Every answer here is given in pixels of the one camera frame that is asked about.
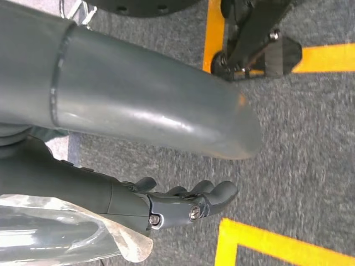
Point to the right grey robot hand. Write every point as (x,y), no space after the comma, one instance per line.
(138,95)

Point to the black round perforated plate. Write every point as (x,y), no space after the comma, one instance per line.
(138,7)

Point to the yellow floor tape square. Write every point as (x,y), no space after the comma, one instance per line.
(213,29)
(227,235)

